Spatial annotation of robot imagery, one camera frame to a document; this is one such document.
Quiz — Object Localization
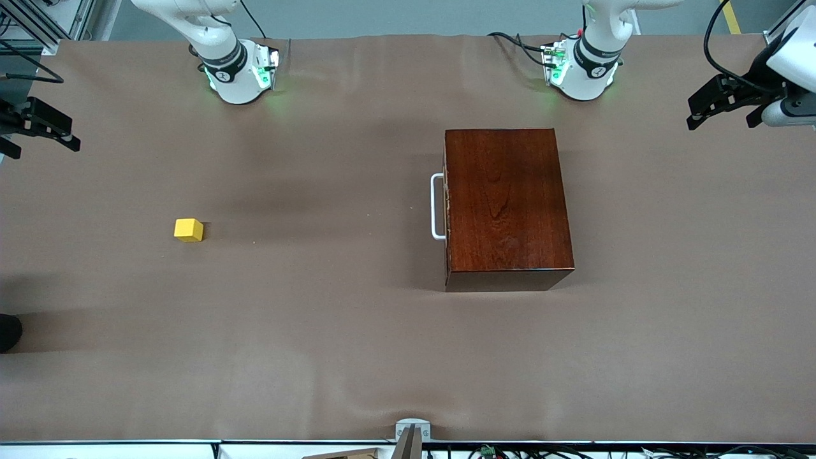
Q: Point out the yellow block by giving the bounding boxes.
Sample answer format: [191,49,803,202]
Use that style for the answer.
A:
[173,217,205,244]

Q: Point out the wooden drawer with white handle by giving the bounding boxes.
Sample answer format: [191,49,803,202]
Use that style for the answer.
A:
[430,131,451,289]

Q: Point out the yellow floor tape strip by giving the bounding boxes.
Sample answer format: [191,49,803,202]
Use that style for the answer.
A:
[720,0,743,35]

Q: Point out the black rounded object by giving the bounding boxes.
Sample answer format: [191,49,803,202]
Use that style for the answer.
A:
[0,313,24,354]

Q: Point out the dark brown wooden cabinet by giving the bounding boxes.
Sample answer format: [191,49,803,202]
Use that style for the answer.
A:
[443,127,576,293]

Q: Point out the brown table cover sheet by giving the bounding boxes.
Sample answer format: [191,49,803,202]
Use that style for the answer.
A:
[0,33,816,444]

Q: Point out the brown cardboard piece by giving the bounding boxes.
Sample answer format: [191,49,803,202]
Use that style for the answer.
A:
[302,448,384,459]

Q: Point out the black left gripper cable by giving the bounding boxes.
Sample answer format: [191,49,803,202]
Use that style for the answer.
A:
[703,0,776,98]

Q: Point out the aluminium frame with black struts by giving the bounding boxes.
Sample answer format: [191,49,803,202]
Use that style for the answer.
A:
[0,0,98,57]

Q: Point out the black left arm base cables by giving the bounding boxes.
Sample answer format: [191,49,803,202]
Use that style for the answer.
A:
[487,30,557,68]

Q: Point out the black right arm base cable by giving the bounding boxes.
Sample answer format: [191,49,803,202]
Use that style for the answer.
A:
[238,0,266,40]

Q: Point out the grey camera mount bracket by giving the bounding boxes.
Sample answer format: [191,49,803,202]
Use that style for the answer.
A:
[395,418,432,459]

